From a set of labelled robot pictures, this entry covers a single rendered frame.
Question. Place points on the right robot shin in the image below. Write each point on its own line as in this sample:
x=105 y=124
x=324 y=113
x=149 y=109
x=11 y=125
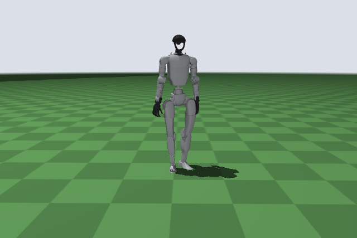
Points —
x=171 y=149

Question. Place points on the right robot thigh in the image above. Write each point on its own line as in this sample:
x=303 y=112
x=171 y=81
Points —
x=169 y=115

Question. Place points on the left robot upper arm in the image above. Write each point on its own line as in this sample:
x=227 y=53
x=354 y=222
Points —
x=193 y=70

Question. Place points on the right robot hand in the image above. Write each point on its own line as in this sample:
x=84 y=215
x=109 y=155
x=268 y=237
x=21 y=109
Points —
x=156 y=108

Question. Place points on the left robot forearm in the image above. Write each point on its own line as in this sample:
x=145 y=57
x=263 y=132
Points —
x=195 y=90

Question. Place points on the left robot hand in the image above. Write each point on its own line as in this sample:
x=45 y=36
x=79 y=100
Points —
x=197 y=104

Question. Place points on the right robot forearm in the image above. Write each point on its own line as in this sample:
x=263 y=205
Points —
x=159 y=90

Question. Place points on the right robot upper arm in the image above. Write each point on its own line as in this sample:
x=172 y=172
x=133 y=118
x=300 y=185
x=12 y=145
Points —
x=162 y=69

